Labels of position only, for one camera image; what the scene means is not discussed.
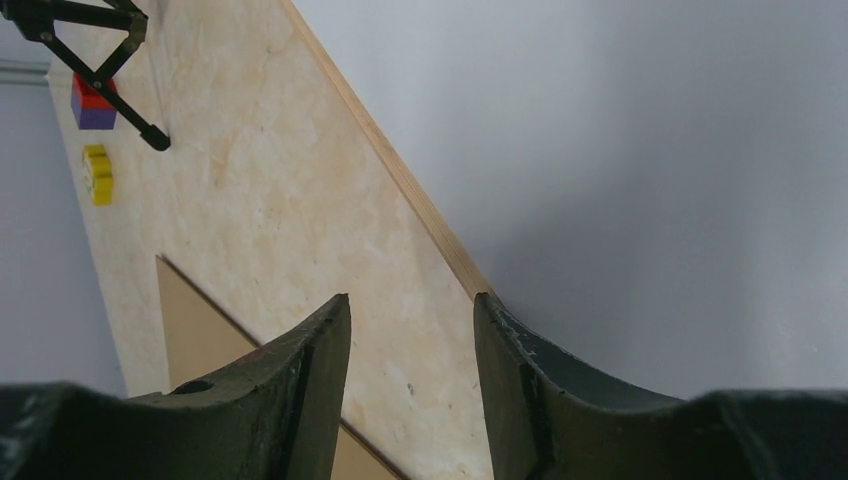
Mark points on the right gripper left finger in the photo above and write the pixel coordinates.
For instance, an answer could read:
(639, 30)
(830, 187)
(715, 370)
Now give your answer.
(271, 414)

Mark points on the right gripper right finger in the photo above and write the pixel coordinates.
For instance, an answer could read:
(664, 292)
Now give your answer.
(549, 415)

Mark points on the blue landscape photo print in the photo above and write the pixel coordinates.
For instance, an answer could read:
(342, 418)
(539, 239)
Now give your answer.
(658, 187)

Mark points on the pink wooden picture frame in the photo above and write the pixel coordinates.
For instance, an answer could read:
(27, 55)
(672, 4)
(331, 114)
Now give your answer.
(442, 236)

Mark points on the yellow owl toy block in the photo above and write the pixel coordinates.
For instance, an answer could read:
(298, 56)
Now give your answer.
(98, 178)

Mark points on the purple red toy block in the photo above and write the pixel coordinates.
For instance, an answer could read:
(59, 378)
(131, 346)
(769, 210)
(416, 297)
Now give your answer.
(91, 111)

